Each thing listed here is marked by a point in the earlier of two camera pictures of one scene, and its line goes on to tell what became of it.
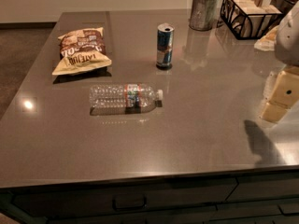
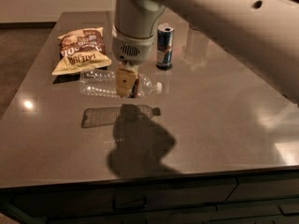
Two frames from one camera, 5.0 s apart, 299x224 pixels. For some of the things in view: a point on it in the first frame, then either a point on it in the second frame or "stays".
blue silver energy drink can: (164, 46) stays
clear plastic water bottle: (123, 99) to (104, 83)
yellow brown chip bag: (82, 49) stays
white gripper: (289, 41) to (133, 49)
